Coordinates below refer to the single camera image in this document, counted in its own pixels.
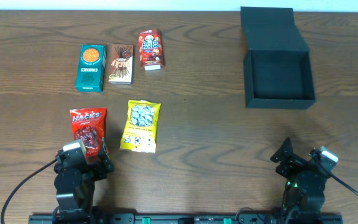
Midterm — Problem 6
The teal Chunkies cookie box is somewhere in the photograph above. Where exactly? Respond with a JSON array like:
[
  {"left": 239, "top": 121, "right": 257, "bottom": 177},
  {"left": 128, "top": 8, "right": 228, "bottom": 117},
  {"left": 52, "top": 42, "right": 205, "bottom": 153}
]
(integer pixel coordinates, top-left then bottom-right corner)
[{"left": 75, "top": 44, "right": 106, "bottom": 92}]

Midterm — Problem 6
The black gift box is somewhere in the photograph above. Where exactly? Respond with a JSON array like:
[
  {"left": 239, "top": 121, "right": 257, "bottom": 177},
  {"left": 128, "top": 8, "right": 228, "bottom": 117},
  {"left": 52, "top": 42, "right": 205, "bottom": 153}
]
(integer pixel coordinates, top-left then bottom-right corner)
[{"left": 241, "top": 7, "right": 316, "bottom": 110}]

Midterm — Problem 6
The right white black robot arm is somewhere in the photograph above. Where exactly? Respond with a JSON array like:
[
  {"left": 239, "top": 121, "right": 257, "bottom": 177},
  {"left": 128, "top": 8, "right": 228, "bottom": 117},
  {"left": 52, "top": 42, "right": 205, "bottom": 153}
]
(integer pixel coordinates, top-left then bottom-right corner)
[{"left": 270, "top": 138, "right": 326, "bottom": 223}]

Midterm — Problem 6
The red Hacks candy bag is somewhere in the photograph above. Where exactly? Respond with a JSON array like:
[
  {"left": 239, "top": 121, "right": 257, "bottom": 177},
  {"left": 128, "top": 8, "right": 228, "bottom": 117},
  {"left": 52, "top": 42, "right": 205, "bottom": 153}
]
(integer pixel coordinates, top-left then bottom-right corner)
[{"left": 70, "top": 108, "right": 107, "bottom": 157}]

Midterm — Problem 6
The yellow Hacks candy bag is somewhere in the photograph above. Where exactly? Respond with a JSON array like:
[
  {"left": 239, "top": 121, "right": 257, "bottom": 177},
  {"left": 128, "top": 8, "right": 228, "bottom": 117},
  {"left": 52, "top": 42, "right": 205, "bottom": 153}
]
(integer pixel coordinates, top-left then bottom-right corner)
[{"left": 120, "top": 100, "right": 162, "bottom": 153}]

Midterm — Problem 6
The brown Pocky box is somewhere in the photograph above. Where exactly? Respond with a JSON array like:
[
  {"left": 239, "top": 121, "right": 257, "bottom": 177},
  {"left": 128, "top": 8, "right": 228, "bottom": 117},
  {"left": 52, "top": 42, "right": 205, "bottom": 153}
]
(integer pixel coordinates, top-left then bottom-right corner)
[{"left": 108, "top": 44, "right": 134, "bottom": 85}]

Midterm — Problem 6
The red Hello Panda box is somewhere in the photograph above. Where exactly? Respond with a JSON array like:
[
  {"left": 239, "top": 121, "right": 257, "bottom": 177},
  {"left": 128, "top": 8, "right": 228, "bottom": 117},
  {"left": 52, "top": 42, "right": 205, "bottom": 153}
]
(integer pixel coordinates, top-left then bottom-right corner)
[{"left": 138, "top": 29, "right": 165, "bottom": 71}]

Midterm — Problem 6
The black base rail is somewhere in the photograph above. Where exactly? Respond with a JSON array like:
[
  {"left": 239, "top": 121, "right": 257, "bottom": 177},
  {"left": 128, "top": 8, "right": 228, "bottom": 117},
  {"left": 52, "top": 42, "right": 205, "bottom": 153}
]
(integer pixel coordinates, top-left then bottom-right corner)
[{"left": 28, "top": 212, "right": 344, "bottom": 224}]

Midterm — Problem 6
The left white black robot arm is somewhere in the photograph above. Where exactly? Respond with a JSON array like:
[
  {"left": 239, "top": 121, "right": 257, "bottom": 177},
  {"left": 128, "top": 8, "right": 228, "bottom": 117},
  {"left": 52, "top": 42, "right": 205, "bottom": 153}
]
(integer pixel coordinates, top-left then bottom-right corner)
[{"left": 52, "top": 140, "right": 114, "bottom": 223}]

